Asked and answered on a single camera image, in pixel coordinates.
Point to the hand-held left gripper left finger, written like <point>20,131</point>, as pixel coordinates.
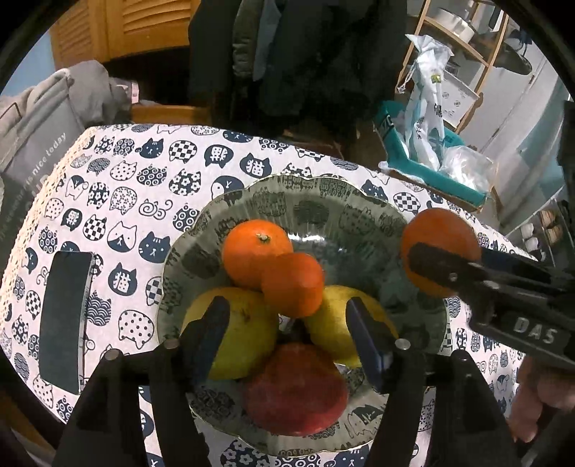
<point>211,332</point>

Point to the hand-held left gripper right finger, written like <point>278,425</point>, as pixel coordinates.
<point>366,345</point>

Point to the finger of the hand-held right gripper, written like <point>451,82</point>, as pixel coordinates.
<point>440,267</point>
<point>507,260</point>

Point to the orange mandarin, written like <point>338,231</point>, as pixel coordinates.
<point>254,251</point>
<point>294,285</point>
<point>442,229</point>

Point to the yellow lemon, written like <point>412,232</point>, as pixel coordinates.
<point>328,323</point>
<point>251,332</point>

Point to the red apple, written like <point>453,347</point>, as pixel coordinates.
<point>296,390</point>

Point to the glass plate with scalloped rim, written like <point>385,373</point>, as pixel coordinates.
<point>341,215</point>

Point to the person's right hand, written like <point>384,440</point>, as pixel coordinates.
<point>534,397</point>

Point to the shoe rack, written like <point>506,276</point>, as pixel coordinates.
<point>548,224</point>

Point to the teal cardboard box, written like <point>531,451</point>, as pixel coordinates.
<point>449,182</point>

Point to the clear plastic bag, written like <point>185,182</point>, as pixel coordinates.
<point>467,168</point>

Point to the black smartphone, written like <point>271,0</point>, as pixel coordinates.
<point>65,323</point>

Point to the white printed carton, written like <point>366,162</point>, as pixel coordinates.
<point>456,99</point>

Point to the cat print tablecloth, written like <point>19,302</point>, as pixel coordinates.
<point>134,179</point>

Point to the white printed plastic bag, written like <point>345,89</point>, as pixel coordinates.
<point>426,90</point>

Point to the wooden shelf rack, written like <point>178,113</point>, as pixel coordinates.
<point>487,58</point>

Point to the black round object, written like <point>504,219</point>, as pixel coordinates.
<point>516,56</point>

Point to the brown cardboard box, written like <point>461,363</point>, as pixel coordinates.
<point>170,114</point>

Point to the dark hanging coats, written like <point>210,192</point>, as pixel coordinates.
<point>314,58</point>

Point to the white round container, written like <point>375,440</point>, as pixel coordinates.
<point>451,20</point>

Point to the grey bag with white lettering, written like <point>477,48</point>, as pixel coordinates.
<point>36,148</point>

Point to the pink label tag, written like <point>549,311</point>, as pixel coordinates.
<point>133,90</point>

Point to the grey jacket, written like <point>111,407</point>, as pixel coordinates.
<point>90,85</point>

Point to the wooden louvered cabinet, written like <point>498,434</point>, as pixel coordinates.
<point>130,27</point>

